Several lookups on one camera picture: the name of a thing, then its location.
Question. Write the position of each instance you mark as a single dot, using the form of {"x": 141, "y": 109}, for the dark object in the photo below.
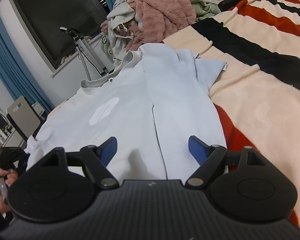
{"x": 7, "y": 157}

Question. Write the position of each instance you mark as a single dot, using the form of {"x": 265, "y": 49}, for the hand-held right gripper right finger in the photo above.
{"x": 196, "y": 151}

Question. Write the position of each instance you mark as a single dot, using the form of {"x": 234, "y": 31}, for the white t-shirt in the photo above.
{"x": 130, "y": 100}

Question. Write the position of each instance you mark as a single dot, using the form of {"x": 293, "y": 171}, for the cluttered desk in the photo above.
{"x": 1, "y": 136}

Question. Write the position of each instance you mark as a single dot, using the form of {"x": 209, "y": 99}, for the pale green garment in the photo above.
{"x": 202, "y": 5}

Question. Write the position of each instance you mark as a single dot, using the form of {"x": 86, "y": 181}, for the grey hooded garment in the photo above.
{"x": 120, "y": 12}

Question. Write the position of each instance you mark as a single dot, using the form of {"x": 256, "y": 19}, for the pink fluffy garment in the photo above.
{"x": 160, "y": 12}

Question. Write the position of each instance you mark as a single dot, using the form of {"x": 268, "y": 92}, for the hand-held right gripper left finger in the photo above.
{"x": 109, "y": 151}

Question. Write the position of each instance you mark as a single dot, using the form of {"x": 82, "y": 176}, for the dark window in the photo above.
{"x": 52, "y": 12}

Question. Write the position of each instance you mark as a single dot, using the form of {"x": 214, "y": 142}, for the striped fleece blanket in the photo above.
{"x": 265, "y": 92}

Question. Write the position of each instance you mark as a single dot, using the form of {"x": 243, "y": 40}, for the beige chair back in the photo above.
{"x": 20, "y": 112}

